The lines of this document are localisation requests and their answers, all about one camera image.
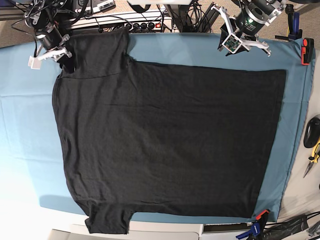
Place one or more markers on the yellow handled pliers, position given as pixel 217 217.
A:
pixel 313 159

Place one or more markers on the black aluminium extrusion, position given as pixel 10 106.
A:
pixel 208 19

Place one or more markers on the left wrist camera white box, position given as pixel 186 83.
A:
pixel 232 43

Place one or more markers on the orange blue clamp bottom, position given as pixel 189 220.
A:
pixel 256 230

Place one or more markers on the black power strip red switch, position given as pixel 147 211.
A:
pixel 135 27

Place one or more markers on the blue table cloth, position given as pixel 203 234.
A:
pixel 31 163

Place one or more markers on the orange black clamp top right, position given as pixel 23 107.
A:
pixel 307 49

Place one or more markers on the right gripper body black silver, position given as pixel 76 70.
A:
pixel 52 37

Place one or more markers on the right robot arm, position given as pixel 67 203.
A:
pixel 42 16

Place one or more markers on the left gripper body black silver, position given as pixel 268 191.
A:
pixel 255 14

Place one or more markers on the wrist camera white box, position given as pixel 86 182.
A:
pixel 232 43
pixel 34 63

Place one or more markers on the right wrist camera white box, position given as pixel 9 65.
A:
pixel 34 63

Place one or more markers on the black T-shirt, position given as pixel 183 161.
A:
pixel 143 137

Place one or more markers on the black computer mouse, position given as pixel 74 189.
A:
pixel 312 133

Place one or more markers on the blue bar clamp top right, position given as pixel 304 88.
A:
pixel 293 18

